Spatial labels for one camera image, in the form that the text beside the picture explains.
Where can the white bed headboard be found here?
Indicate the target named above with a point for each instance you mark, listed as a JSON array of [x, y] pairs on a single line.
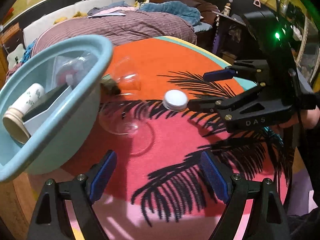
[[36, 28]]

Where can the white square gift box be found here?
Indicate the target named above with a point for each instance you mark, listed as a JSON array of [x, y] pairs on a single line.
[[44, 107]]

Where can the paper cups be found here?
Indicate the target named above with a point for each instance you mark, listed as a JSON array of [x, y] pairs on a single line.
[[12, 118]]

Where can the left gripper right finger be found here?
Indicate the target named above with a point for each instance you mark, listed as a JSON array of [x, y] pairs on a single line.
[[218, 176]]

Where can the person's hand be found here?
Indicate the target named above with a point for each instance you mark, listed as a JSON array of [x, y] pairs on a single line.
[[310, 118]]

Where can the mint cushion chair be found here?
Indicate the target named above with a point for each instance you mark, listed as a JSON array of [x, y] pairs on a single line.
[[15, 56]]

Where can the light blue plastic basin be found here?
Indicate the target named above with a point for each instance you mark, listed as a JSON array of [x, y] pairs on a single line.
[[66, 129]]

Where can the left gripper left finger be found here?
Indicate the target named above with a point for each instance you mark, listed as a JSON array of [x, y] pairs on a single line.
[[99, 175]]

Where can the white paper on bed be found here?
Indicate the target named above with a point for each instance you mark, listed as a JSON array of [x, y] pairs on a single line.
[[104, 14]]

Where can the small white round tin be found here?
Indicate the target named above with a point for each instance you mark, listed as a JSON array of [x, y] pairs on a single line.
[[175, 100]]

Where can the clear plastic dome lid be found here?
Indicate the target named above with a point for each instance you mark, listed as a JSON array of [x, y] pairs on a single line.
[[126, 74]]

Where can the blue fleece blanket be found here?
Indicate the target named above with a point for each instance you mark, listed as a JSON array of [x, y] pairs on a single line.
[[177, 8]]

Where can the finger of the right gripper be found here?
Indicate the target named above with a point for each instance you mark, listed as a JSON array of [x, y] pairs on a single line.
[[219, 75], [204, 105]]

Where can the clear zip bag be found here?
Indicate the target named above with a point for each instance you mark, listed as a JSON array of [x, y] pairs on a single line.
[[71, 70]]

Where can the brown sofa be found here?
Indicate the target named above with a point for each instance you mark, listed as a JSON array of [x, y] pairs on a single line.
[[207, 10]]

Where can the green cosmetic tube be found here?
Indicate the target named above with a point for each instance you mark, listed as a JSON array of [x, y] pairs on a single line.
[[109, 86]]

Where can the colourful palm leaf mat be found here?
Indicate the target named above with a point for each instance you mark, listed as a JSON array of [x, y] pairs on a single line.
[[157, 190]]

